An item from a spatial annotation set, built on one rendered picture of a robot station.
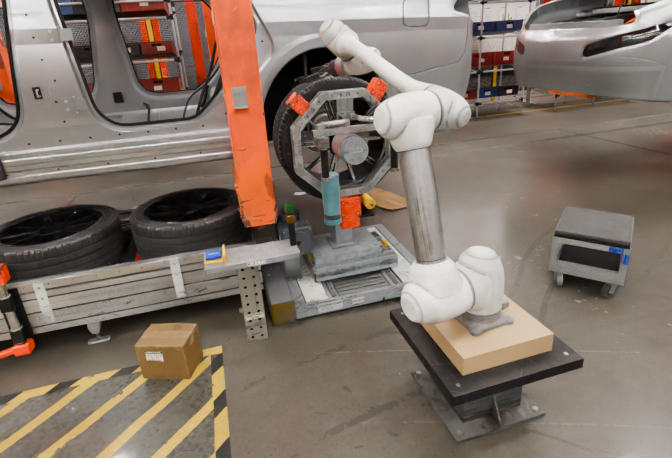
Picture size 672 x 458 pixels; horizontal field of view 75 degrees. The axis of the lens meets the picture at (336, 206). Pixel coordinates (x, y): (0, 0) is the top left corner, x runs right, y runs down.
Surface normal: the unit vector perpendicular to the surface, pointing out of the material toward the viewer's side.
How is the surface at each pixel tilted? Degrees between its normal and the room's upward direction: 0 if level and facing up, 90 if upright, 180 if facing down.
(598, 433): 0
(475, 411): 90
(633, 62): 90
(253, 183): 90
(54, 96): 90
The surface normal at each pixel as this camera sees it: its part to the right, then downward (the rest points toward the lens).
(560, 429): -0.06, -0.93
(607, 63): -0.76, 0.26
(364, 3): 0.28, 0.33
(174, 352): -0.09, 0.36
